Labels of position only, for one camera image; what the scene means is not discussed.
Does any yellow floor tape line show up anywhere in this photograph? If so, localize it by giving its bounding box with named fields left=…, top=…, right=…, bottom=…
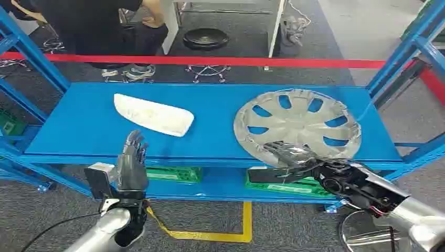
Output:
left=146, top=202, right=253, bottom=244

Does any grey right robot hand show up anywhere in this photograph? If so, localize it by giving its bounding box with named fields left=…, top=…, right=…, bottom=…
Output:
left=263, top=141, right=319, bottom=170

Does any green plastic crate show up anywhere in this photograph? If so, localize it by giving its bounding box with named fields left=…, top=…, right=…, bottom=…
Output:
left=244, top=170, right=336, bottom=200
left=0, top=108, right=27, bottom=137
left=146, top=166, right=203, bottom=184

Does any chrome ring chair base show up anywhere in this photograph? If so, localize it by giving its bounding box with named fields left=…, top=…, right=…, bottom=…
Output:
left=338, top=208, right=412, bottom=252

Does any person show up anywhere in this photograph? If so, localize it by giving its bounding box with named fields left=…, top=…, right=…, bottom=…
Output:
left=0, top=0, right=170, bottom=79

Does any grey crumpled bag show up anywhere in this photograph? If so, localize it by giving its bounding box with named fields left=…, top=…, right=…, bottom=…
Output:
left=281, top=15, right=312, bottom=48

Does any black cable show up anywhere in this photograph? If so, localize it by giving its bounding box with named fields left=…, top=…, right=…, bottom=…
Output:
left=20, top=213, right=101, bottom=252

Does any silver wheel hubcap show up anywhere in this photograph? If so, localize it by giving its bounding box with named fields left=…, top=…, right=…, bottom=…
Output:
left=233, top=88, right=362, bottom=169

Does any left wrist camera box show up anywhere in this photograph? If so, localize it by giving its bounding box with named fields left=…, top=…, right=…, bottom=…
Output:
left=84, top=162, right=119, bottom=213

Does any white plastic car part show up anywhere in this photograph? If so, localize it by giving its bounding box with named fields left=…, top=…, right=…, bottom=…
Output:
left=113, top=93, right=195, bottom=138

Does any blue metal shelf rack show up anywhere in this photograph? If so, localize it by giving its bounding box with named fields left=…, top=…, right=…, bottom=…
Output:
left=0, top=0, right=445, bottom=214

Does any red barrier tape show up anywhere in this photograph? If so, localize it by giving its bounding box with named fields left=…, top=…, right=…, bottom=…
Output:
left=0, top=51, right=445, bottom=107

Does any white desk frame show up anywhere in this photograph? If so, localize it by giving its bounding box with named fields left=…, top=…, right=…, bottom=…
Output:
left=160, top=0, right=288, bottom=72

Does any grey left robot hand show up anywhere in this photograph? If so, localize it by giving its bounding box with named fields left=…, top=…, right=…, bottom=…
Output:
left=116, top=129, right=150, bottom=196

